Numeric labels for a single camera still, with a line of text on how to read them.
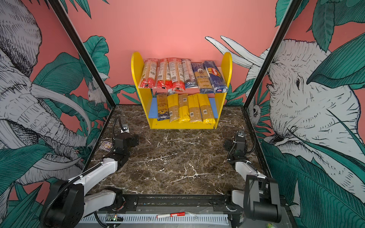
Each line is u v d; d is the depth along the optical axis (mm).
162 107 976
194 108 980
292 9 700
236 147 687
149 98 1041
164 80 734
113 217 700
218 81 715
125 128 730
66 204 402
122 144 648
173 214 701
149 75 747
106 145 951
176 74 749
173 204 750
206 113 929
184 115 924
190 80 728
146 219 698
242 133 779
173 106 969
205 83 726
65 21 733
